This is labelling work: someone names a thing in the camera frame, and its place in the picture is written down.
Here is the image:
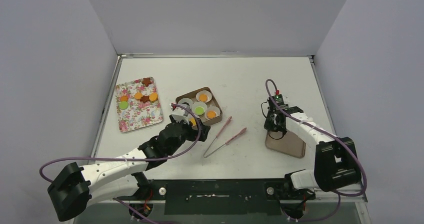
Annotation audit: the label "aluminium frame rail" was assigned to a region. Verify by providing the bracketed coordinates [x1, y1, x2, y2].
[86, 178, 366, 207]

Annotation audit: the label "white paper cup back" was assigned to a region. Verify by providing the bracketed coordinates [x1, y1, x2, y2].
[195, 90, 213, 103]

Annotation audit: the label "brown square cookie box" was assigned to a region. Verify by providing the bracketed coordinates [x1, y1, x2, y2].
[175, 87, 223, 126]

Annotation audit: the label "pink cat paw tongs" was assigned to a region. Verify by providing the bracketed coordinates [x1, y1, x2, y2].
[202, 116, 248, 159]

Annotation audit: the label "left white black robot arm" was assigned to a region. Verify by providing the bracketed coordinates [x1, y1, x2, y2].
[47, 118, 211, 222]

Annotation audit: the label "white paper cup centre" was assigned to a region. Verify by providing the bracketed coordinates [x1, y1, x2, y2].
[191, 102, 208, 116]

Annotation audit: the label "brown star cookie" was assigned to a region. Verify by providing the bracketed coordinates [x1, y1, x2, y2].
[141, 77, 152, 87]
[139, 95, 150, 103]

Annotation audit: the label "green round cookie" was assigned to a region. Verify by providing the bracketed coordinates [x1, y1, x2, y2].
[118, 101, 129, 110]
[194, 106, 205, 115]

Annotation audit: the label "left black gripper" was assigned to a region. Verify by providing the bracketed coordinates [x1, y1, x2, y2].
[167, 115, 210, 156]

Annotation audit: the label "orange flower cookie tray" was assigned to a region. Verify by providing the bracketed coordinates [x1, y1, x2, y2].
[134, 92, 143, 100]

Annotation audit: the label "white paper cup right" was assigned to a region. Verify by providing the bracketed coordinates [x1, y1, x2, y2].
[204, 106, 221, 120]

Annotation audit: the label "orange round cookie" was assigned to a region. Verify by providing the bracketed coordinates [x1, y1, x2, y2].
[198, 94, 209, 103]
[149, 92, 158, 102]

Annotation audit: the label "floral cookie tray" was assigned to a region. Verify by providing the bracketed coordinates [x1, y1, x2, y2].
[114, 77, 164, 133]

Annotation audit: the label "brown star cookie centre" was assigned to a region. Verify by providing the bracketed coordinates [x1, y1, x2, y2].
[139, 95, 150, 103]

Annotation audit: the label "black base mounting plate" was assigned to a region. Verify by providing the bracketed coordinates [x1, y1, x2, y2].
[120, 178, 316, 216]

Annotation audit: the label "brown box lid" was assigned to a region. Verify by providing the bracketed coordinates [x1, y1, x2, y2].
[264, 131, 306, 158]

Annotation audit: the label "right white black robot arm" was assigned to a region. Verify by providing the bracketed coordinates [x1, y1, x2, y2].
[264, 95, 366, 198]

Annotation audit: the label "white paper cup left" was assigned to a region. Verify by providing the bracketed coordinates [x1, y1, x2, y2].
[177, 98, 194, 109]

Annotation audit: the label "orange cookie far left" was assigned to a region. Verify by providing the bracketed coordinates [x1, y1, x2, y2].
[119, 96, 129, 102]

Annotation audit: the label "white paper cup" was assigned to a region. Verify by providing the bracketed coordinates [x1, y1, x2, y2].
[177, 98, 194, 109]
[204, 106, 221, 120]
[195, 90, 213, 103]
[191, 102, 208, 116]

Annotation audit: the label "orange flower cookie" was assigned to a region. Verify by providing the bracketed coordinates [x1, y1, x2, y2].
[206, 111, 217, 120]

